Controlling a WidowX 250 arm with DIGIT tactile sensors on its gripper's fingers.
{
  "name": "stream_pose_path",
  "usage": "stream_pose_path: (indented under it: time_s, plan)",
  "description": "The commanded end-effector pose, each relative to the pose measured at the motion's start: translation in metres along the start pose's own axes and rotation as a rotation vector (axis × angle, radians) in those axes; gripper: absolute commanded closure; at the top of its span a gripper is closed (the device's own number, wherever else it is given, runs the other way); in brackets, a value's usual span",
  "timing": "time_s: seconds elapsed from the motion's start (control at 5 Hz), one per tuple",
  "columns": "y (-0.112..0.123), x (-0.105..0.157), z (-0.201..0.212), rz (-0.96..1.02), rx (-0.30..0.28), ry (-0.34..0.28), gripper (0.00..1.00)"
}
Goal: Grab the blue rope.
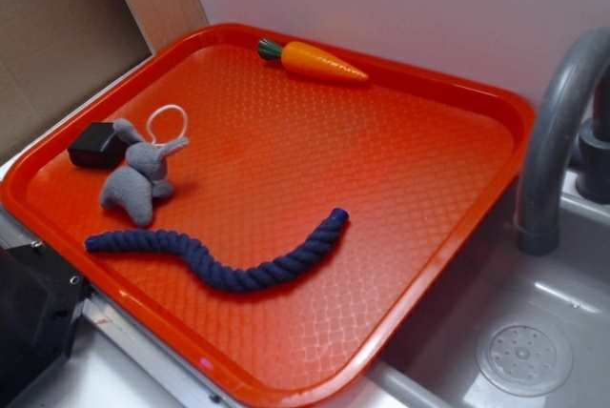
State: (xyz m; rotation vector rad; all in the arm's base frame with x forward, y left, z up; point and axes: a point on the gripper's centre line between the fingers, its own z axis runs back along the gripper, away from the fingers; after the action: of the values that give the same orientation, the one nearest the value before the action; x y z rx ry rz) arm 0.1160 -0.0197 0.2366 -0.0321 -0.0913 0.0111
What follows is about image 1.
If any small black box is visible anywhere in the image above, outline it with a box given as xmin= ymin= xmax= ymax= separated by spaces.
xmin=68 ymin=122 xmax=128 ymax=170

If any blue twisted rope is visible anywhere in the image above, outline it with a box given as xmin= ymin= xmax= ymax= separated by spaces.
xmin=84 ymin=207 xmax=351 ymax=295

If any orange plastic tray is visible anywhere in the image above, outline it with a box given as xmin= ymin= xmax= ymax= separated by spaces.
xmin=1 ymin=25 xmax=534 ymax=407

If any brown cardboard panel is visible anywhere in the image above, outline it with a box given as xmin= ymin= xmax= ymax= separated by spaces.
xmin=1 ymin=0 xmax=207 ymax=161

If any grey toy sink basin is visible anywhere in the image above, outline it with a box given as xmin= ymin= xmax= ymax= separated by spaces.
xmin=368 ymin=173 xmax=609 ymax=407

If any dark grey faucet knob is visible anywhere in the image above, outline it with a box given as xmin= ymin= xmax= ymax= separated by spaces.
xmin=575 ymin=64 xmax=610 ymax=205

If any orange toy carrot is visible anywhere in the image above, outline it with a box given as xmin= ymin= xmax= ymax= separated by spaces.
xmin=256 ymin=38 xmax=369 ymax=83

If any grey plush bunny toy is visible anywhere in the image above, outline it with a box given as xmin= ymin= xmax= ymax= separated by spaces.
xmin=99 ymin=104 xmax=189 ymax=228

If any grey curved faucet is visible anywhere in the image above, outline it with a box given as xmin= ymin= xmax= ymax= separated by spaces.
xmin=514 ymin=27 xmax=609 ymax=255

